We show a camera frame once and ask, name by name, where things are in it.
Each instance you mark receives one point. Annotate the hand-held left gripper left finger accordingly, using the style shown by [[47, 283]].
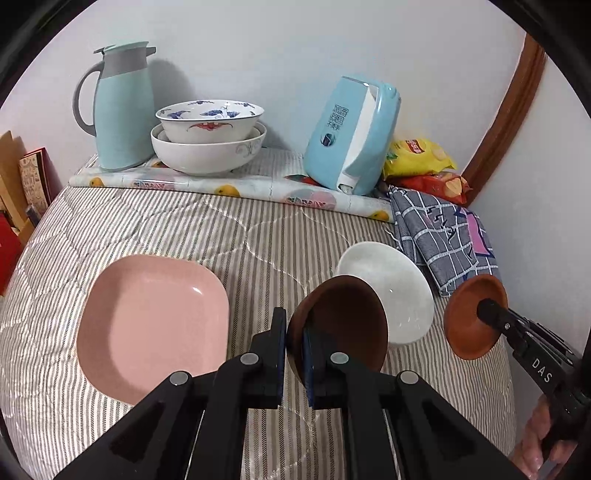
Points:
[[277, 355]]

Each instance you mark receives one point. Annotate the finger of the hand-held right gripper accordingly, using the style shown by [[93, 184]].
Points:
[[496, 314]]

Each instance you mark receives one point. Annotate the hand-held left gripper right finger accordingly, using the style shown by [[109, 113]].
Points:
[[310, 364]]

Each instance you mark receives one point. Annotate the small brown bowl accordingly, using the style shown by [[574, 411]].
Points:
[[344, 323], [468, 318]]

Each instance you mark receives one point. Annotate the white bowl with grey swirls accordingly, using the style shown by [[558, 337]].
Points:
[[401, 286]]

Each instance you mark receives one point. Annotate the pink square plate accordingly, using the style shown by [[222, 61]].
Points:
[[147, 323]]

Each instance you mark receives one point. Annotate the person's right hand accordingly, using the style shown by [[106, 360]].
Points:
[[535, 434]]

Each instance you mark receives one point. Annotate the grey checked cloth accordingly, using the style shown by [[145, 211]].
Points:
[[438, 235]]

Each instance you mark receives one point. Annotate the red snack bag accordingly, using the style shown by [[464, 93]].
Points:
[[438, 187]]

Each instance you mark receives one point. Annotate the yellow snack bag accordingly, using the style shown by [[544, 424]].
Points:
[[415, 154]]

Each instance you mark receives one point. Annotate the rolled fruit print sheet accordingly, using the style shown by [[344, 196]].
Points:
[[221, 184]]

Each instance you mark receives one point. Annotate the large white bowl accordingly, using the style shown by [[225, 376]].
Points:
[[207, 154]]

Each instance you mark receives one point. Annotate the light blue electric kettle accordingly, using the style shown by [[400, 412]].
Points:
[[341, 138]]

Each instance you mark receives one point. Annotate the blue patterned porcelain bowl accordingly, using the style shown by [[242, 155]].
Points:
[[210, 122]]

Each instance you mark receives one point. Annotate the light blue thermos jug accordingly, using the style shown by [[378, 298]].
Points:
[[120, 115]]

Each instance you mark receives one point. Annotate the red paper bag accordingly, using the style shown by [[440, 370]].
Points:
[[8, 254]]

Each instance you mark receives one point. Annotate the patterned book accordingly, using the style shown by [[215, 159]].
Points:
[[36, 180]]

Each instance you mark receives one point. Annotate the brown wooden door frame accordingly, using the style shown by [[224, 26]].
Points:
[[512, 124]]

